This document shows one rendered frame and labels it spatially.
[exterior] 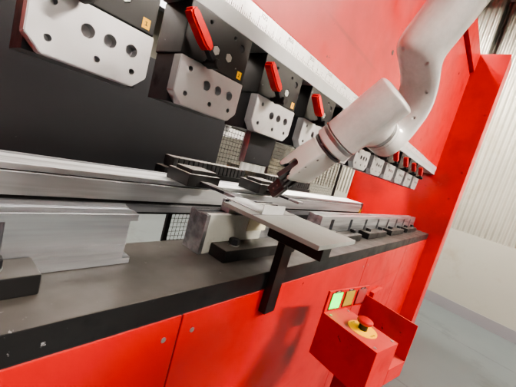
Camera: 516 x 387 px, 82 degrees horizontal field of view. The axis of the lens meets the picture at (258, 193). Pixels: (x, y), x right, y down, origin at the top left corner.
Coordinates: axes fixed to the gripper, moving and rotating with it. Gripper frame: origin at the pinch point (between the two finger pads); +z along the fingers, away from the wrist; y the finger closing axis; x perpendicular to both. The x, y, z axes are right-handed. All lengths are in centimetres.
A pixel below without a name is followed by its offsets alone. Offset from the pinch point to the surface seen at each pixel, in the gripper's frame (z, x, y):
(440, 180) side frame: -18, -15, -216
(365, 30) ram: -36, -37, -31
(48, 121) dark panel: 39, -46, 31
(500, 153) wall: -73, -29, -350
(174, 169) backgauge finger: 25.6, -23.5, 4.7
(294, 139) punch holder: -5.6, -13.4, -10.9
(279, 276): 10.4, 17.9, -0.7
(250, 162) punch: 2.7, -9.4, 1.6
